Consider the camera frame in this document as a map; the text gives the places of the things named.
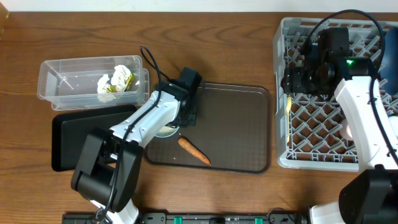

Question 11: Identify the brown serving tray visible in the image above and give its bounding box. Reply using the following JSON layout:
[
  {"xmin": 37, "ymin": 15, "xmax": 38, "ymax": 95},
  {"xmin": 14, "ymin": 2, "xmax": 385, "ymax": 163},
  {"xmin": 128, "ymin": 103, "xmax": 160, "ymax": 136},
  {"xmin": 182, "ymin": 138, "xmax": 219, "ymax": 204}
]
[{"xmin": 144, "ymin": 83, "xmax": 272, "ymax": 174}]

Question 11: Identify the light blue cup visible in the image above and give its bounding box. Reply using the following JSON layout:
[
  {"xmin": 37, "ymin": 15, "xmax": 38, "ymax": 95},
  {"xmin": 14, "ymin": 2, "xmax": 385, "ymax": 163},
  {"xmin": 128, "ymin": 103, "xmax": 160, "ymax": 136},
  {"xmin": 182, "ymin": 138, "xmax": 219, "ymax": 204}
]
[{"xmin": 389, "ymin": 116, "xmax": 398, "ymax": 138}]

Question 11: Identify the orange carrot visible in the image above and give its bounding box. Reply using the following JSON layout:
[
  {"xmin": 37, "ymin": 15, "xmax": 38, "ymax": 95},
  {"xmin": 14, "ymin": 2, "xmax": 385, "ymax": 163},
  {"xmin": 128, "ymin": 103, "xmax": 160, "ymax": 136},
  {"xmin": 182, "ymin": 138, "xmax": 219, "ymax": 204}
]
[{"xmin": 178, "ymin": 137, "xmax": 211, "ymax": 166}]

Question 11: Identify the white tissue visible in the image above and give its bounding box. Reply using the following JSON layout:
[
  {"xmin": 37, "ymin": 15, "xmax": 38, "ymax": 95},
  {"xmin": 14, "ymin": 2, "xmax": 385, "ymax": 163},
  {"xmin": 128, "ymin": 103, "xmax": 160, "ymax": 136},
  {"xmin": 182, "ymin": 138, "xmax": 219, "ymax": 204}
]
[{"xmin": 110, "ymin": 65, "xmax": 134, "ymax": 92}]

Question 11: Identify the grey dishwasher rack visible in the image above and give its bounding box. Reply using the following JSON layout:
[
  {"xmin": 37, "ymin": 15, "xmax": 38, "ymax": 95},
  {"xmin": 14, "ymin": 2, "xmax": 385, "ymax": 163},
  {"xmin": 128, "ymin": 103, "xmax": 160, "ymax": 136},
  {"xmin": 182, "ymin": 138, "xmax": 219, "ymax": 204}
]
[{"xmin": 273, "ymin": 17, "xmax": 381, "ymax": 172}]

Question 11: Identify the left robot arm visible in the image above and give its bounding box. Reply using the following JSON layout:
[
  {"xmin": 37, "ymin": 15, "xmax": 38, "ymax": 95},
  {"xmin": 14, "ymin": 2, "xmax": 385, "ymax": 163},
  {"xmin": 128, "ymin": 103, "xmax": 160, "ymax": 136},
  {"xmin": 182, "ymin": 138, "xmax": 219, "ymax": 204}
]
[{"xmin": 71, "ymin": 46, "xmax": 202, "ymax": 223}]

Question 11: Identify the yellow plastic spoon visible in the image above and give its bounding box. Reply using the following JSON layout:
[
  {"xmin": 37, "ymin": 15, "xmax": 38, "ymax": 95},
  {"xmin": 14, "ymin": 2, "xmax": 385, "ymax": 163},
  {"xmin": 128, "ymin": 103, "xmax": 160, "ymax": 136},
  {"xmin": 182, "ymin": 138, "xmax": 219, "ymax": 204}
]
[{"xmin": 285, "ymin": 96, "xmax": 292, "ymax": 142}]

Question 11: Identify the pink and white cup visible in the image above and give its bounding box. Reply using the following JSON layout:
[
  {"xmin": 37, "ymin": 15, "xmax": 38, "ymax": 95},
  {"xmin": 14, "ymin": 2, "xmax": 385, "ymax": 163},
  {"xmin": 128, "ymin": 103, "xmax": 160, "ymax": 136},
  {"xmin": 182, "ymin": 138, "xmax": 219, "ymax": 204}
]
[{"xmin": 339, "ymin": 119, "xmax": 353, "ymax": 141}]

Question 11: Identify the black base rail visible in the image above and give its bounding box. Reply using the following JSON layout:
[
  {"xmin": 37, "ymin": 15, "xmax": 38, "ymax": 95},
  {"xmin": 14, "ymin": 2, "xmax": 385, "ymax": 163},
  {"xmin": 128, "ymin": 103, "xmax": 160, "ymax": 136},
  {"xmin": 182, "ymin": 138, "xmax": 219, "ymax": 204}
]
[{"xmin": 62, "ymin": 211, "xmax": 312, "ymax": 224}]

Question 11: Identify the dark blue plate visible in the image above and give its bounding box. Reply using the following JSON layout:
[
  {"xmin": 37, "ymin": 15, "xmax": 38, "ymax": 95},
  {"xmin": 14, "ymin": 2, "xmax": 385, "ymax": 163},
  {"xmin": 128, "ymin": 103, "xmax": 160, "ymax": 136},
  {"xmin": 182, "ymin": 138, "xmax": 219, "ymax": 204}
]
[{"xmin": 381, "ymin": 27, "xmax": 398, "ymax": 95}]

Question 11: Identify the light blue rice bowl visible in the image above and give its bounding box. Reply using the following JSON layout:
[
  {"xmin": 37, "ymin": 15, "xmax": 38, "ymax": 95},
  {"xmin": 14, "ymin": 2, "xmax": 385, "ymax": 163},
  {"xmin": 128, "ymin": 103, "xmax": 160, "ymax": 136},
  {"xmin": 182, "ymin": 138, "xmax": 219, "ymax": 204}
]
[{"xmin": 155, "ymin": 126, "xmax": 179, "ymax": 138}]

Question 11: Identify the white crumpled paper in bin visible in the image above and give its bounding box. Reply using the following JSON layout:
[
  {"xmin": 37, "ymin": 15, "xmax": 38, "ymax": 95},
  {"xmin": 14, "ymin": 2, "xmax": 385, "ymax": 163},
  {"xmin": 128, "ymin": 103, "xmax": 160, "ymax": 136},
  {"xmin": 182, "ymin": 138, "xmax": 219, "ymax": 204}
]
[{"xmin": 97, "ymin": 74, "xmax": 117, "ymax": 103}]

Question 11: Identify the clear plastic bin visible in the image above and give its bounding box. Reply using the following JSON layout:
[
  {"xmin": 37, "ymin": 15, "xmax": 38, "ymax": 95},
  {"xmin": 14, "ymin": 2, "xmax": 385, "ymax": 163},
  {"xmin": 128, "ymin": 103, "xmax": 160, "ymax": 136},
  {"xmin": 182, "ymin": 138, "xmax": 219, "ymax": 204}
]
[{"xmin": 37, "ymin": 55, "xmax": 150, "ymax": 111}]

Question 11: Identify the yellow green snack wrapper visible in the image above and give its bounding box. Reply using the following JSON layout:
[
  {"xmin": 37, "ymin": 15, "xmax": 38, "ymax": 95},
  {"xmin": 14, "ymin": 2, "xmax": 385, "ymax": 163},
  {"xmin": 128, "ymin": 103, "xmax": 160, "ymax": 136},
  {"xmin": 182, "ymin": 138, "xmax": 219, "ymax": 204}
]
[{"xmin": 107, "ymin": 73, "xmax": 134, "ymax": 93}]

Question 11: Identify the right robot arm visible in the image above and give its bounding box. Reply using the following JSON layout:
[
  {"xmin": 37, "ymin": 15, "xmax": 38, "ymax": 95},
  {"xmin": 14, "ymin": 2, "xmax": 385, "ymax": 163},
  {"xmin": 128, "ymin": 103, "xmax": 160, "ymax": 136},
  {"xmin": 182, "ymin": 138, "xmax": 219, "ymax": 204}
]
[{"xmin": 277, "ymin": 22, "xmax": 397, "ymax": 223}]

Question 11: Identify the black bin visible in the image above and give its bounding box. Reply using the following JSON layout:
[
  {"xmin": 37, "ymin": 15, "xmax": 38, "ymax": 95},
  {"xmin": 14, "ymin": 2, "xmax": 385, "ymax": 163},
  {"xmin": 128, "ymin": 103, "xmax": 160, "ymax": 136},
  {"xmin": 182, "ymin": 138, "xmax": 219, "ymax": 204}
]
[{"xmin": 51, "ymin": 105, "xmax": 137, "ymax": 172}]

